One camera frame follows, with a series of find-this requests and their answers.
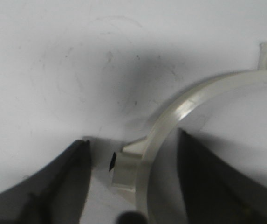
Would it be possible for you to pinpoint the white half pipe clamp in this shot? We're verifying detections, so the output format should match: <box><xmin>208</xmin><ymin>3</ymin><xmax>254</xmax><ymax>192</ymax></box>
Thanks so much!
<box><xmin>112</xmin><ymin>42</ymin><xmax>267</xmax><ymax>224</ymax></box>

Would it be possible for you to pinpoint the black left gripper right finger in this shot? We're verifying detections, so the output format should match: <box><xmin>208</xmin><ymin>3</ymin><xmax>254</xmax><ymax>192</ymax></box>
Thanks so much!
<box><xmin>177</xmin><ymin>130</ymin><xmax>267</xmax><ymax>224</ymax></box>

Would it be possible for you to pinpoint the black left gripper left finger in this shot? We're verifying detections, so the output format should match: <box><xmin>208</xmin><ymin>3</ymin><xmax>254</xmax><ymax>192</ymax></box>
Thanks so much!
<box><xmin>0</xmin><ymin>140</ymin><xmax>91</xmax><ymax>224</ymax></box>

